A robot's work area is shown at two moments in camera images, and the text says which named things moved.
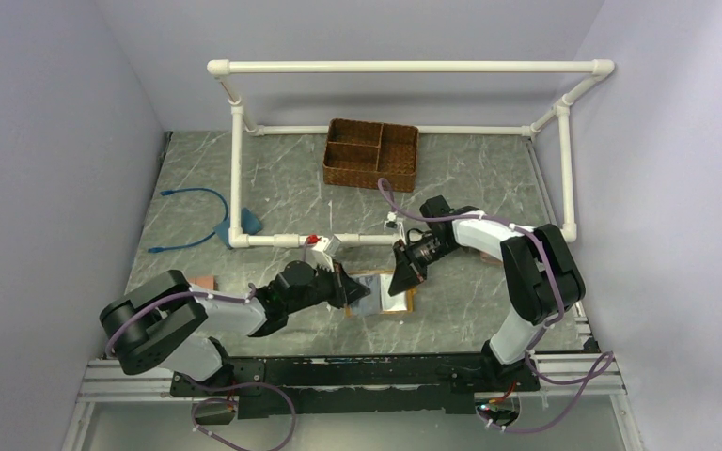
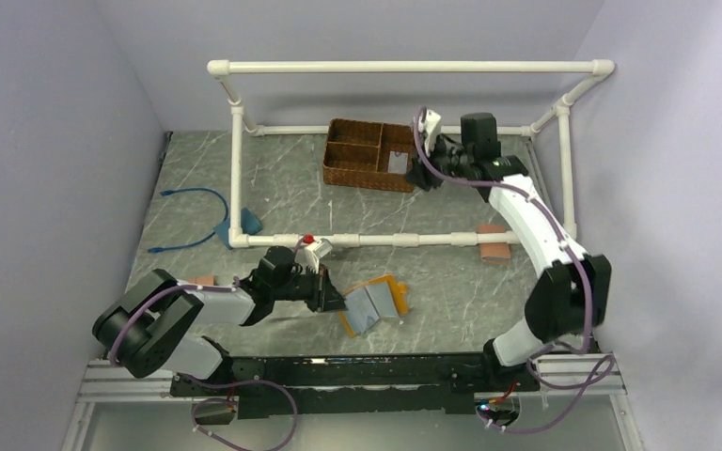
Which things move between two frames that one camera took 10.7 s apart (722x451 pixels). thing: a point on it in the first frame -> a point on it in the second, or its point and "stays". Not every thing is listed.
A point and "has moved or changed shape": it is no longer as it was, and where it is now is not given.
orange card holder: (378, 301) has moved or changed shape
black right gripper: (405, 274) -> (423, 176)
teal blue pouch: (249, 224) stays
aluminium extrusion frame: (584, 381) stays
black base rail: (381, 385) stays
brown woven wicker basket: (359, 153) stays
